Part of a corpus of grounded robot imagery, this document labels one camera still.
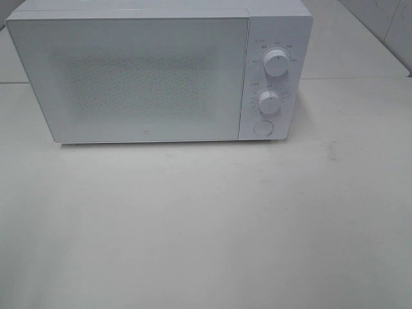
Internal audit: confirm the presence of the round white door button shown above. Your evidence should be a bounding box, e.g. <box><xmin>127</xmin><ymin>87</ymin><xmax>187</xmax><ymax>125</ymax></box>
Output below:
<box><xmin>254</xmin><ymin>120</ymin><xmax>274</xmax><ymax>136</ymax></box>

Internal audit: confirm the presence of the lower white timer knob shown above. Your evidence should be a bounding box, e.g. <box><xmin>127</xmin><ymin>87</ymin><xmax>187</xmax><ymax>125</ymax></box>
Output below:
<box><xmin>257</xmin><ymin>91</ymin><xmax>283</xmax><ymax>115</ymax></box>

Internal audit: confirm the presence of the upper white power knob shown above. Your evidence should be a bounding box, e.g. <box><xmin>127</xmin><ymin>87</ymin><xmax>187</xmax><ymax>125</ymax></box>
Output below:
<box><xmin>262</xmin><ymin>46</ymin><xmax>290</xmax><ymax>77</ymax></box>

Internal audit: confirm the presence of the white microwave oven body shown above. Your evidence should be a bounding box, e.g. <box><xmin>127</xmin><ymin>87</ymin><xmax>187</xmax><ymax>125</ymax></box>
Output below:
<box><xmin>5</xmin><ymin>1</ymin><xmax>314</xmax><ymax>143</ymax></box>

